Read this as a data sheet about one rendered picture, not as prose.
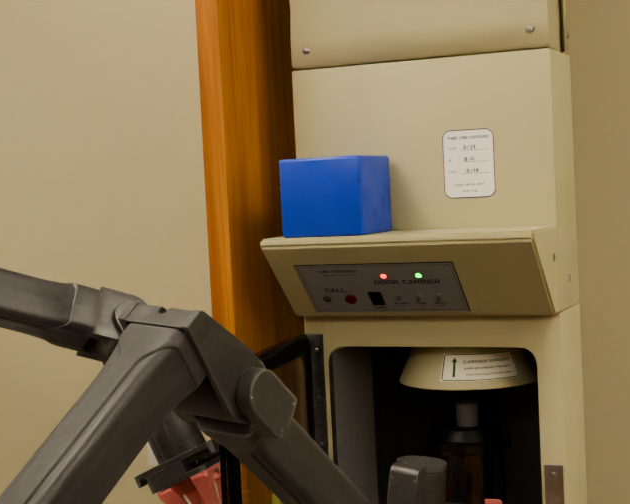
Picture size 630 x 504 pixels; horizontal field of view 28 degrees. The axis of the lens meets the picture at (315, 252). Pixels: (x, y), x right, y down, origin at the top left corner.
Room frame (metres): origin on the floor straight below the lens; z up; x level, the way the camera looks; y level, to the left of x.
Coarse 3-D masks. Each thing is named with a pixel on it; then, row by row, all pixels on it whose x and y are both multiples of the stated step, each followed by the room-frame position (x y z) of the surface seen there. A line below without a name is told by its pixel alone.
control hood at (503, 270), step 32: (288, 256) 1.44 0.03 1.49; (320, 256) 1.42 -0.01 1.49; (352, 256) 1.41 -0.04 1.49; (384, 256) 1.40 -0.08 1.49; (416, 256) 1.38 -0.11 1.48; (448, 256) 1.37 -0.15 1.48; (480, 256) 1.36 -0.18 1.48; (512, 256) 1.34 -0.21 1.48; (544, 256) 1.36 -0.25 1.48; (288, 288) 1.48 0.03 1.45; (480, 288) 1.40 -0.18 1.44; (512, 288) 1.38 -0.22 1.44; (544, 288) 1.37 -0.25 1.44
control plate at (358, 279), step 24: (336, 264) 1.43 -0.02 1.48; (360, 264) 1.42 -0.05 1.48; (384, 264) 1.40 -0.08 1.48; (408, 264) 1.39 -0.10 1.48; (432, 264) 1.38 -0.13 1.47; (312, 288) 1.47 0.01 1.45; (336, 288) 1.46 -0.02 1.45; (360, 288) 1.45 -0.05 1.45; (384, 288) 1.44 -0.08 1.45; (408, 288) 1.43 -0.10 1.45; (432, 288) 1.42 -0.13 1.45; (456, 288) 1.40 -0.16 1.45
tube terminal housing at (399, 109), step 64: (384, 64) 1.50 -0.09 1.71; (448, 64) 1.47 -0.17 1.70; (512, 64) 1.44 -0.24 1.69; (320, 128) 1.53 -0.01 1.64; (384, 128) 1.50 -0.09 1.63; (448, 128) 1.47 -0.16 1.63; (512, 128) 1.44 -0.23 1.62; (512, 192) 1.44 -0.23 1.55; (576, 256) 1.51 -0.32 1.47; (320, 320) 1.54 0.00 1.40; (384, 320) 1.50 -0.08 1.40; (448, 320) 1.47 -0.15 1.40; (512, 320) 1.44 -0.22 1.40; (576, 320) 1.50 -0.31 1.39; (576, 384) 1.49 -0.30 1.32; (576, 448) 1.47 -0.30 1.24
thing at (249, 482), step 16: (288, 368) 1.44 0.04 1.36; (304, 368) 1.50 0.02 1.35; (288, 384) 1.44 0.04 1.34; (304, 384) 1.50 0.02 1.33; (304, 400) 1.50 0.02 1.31; (304, 416) 1.49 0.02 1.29; (224, 448) 1.24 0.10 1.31; (224, 464) 1.24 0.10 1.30; (240, 464) 1.27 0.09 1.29; (224, 480) 1.24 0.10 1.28; (256, 480) 1.32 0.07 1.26; (224, 496) 1.24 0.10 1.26; (256, 496) 1.31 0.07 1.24; (272, 496) 1.36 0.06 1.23
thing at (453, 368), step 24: (408, 360) 1.56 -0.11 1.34; (432, 360) 1.51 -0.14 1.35; (456, 360) 1.50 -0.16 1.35; (480, 360) 1.49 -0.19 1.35; (504, 360) 1.50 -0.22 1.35; (528, 360) 1.53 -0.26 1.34; (408, 384) 1.53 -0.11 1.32; (432, 384) 1.50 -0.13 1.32; (456, 384) 1.49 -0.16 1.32; (480, 384) 1.48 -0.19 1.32; (504, 384) 1.49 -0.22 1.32
